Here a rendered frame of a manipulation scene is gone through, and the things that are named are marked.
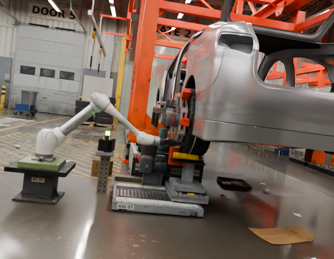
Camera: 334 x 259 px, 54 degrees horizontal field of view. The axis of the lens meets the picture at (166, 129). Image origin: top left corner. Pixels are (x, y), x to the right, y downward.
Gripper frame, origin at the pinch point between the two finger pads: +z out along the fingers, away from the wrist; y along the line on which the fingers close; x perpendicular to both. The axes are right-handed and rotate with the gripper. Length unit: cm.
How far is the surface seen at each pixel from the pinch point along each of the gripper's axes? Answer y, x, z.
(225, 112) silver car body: 78, -30, 15
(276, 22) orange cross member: -38, 329, 191
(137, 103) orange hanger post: -22, 69, -42
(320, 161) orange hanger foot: -52, 39, 187
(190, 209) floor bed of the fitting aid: -27, -53, 13
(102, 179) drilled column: -59, -10, -70
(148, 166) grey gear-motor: -54, 7, -23
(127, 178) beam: -80, 7, -43
